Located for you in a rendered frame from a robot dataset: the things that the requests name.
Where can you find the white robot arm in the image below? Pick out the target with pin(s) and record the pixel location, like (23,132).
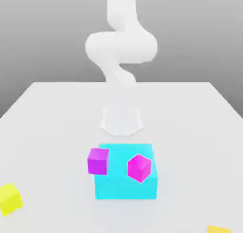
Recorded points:
(121,47)

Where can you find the small purple cube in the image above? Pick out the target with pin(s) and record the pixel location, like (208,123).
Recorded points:
(97,161)

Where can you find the small magenta cube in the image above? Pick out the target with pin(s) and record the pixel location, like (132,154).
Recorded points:
(139,168)

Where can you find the small yellow cube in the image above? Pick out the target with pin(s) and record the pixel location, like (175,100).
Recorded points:
(9,198)

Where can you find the small amber cube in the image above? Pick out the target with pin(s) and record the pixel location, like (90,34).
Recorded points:
(218,229)

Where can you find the large cyan box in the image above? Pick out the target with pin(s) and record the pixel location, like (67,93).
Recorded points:
(121,187)

